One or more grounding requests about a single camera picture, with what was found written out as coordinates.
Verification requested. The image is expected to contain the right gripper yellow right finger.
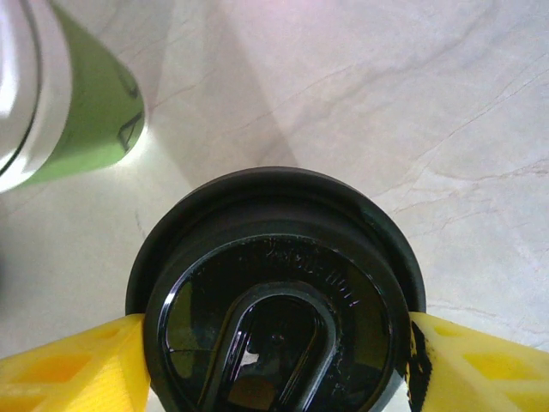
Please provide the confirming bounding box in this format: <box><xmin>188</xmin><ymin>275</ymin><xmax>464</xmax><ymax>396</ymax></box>
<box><xmin>405</xmin><ymin>311</ymin><xmax>549</xmax><ymax>412</ymax></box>

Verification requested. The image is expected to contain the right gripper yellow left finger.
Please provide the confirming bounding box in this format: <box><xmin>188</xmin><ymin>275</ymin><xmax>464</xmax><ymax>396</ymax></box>
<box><xmin>0</xmin><ymin>312</ymin><xmax>152</xmax><ymax>412</ymax></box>

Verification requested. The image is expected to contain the black plastic cup lid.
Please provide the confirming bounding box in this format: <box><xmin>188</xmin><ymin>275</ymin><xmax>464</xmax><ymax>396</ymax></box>
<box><xmin>125</xmin><ymin>166</ymin><xmax>428</xmax><ymax>412</ymax></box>

